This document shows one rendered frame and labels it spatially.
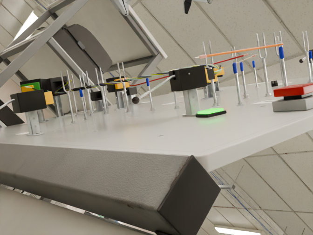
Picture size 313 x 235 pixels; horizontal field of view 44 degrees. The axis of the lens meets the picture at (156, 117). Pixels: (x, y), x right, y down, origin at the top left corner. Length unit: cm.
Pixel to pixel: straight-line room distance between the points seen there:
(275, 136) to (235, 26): 329
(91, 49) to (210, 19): 213
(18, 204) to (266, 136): 41
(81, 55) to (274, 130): 142
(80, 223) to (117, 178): 10
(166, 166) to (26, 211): 31
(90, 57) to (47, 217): 133
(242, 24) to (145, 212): 337
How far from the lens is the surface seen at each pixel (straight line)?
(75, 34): 181
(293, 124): 50
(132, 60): 215
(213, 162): 39
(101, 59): 186
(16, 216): 65
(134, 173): 40
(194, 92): 74
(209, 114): 67
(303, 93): 59
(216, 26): 384
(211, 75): 75
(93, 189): 44
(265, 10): 351
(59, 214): 55
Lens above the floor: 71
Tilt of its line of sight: 27 degrees up
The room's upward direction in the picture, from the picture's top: 36 degrees clockwise
